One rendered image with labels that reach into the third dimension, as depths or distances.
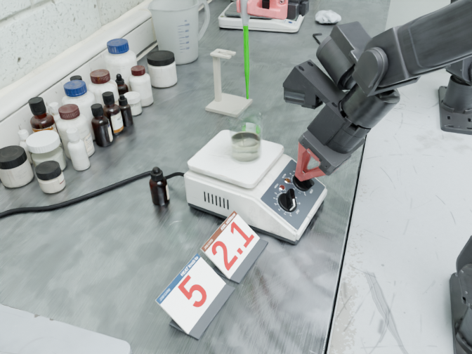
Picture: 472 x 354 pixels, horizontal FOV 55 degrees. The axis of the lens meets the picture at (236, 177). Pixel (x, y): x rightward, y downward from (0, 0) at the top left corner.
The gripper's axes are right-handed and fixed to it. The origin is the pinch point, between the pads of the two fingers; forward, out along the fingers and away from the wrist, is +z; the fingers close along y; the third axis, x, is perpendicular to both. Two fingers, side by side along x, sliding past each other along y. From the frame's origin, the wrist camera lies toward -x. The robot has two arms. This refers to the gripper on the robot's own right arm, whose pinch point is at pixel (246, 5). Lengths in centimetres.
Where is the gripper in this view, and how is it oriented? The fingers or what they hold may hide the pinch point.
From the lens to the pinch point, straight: 62.0
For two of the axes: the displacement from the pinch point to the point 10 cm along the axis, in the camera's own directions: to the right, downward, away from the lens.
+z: -4.9, 5.5, -6.8
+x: 0.4, 7.9, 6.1
